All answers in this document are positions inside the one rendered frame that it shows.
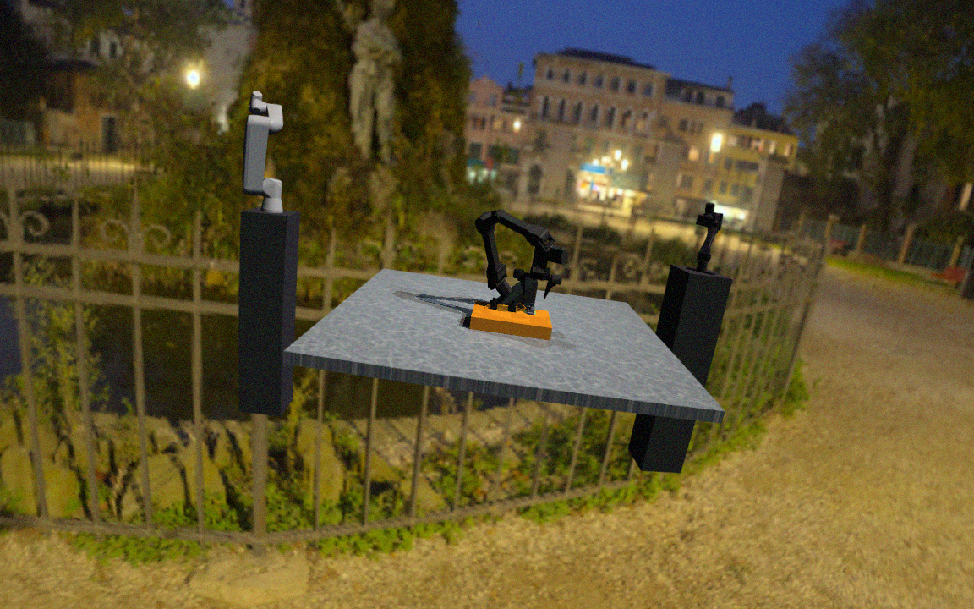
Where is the orange flat deck plate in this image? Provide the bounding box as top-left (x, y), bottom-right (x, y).
top-left (469, 298), bottom-right (552, 340)

